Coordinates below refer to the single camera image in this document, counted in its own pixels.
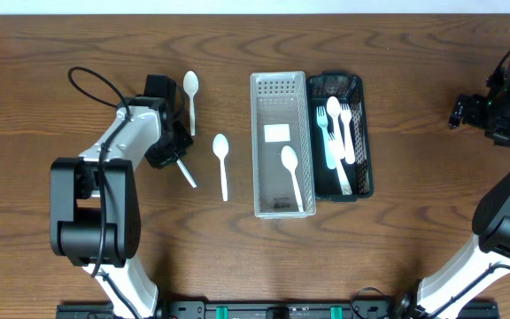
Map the white plastic spoon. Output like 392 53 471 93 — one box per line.
183 71 199 136
281 145 304 212
327 97 344 158
176 159 197 188
212 134 229 201

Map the black plastic basket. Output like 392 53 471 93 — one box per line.
306 71 374 202

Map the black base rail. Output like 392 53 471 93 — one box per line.
56 300 500 319

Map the white label in basket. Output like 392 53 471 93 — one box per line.
264 124 290 143

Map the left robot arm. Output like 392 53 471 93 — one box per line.
50 96 176 318

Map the clear plastic basket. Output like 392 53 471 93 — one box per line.
250 71 316 219

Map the white plastic fork light-blue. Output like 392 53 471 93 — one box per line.
316 106 336 170

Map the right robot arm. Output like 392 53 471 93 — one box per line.
389 50 510 318

